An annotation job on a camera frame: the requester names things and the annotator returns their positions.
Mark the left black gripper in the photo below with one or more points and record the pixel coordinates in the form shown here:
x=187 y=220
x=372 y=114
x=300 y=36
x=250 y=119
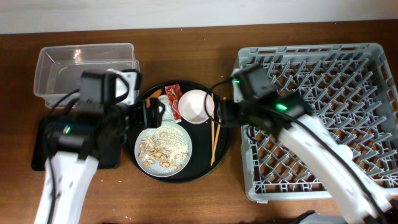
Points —
x=145 y=120

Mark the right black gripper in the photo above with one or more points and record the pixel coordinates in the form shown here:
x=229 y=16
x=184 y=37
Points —
x=227 y=112

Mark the wooden chopstick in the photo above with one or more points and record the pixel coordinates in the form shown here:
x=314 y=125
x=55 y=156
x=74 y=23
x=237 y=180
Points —
x=217 y=132
x=212 y=140

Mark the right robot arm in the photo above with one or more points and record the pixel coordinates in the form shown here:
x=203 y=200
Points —
x=290 y=119

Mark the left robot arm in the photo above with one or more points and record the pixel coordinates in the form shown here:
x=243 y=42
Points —
x=75 y=141

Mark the grey dishwasher rack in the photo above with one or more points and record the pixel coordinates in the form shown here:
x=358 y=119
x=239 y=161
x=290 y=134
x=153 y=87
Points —
x=351 y=89

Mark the crumpled white napkin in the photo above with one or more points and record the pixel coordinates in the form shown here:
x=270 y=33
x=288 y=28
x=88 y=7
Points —
x=168 y=114

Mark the orange carrot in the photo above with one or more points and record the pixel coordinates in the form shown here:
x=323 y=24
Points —
x=155 y=94

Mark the red snack wrapper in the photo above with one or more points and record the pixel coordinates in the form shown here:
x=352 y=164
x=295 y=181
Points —
x=174 y=94

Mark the grey plate with food scraps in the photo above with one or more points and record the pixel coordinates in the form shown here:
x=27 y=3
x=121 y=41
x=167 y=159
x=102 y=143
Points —
x=163 y=151

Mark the black rectangular tray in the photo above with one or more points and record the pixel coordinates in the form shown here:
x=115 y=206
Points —
x=110 y=158

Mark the black round tray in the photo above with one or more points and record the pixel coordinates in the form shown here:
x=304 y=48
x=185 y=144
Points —
x=199 y=164

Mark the clear plastic bin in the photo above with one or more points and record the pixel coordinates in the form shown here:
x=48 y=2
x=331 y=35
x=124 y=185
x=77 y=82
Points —
x=59 y=68

